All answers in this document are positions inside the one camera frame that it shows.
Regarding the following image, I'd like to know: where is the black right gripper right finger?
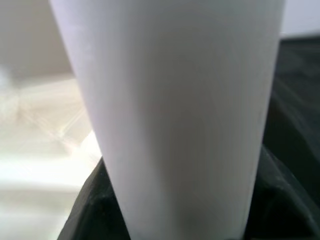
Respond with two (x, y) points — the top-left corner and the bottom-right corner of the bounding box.
(239, 146), (320, 240)

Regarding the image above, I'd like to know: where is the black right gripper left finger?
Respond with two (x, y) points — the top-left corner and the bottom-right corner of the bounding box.
(57, 156), (131, 240)

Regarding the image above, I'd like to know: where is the white plastic children table top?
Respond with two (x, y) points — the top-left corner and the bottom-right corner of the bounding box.
(0, 74), (106, 240)

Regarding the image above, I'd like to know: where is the white plastic table leg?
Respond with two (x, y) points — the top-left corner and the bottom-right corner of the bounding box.
(48, 0), (287, 240)

